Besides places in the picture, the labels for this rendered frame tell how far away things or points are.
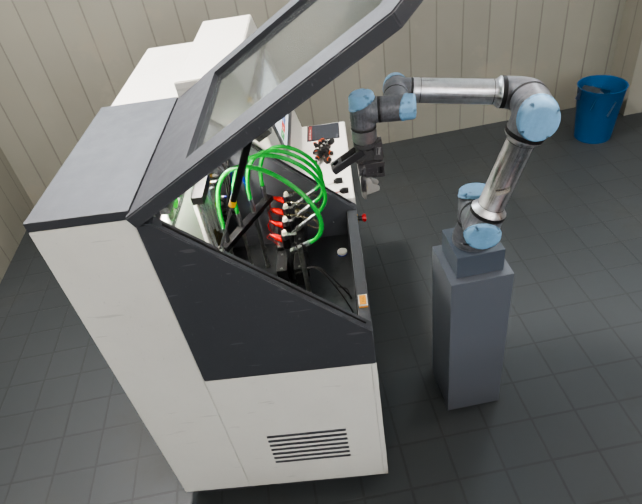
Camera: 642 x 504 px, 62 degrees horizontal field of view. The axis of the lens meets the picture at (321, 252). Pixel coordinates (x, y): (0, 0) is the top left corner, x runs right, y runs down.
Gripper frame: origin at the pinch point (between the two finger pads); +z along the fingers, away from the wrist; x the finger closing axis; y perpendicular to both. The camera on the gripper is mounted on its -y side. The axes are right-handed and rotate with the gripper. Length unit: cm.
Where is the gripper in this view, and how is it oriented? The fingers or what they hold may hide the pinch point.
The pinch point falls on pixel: (363, 195)
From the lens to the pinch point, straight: 177.7
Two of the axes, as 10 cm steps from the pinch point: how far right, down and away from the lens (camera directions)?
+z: 1.3, 7.6, 6.3
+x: -0.3, -6.4, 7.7
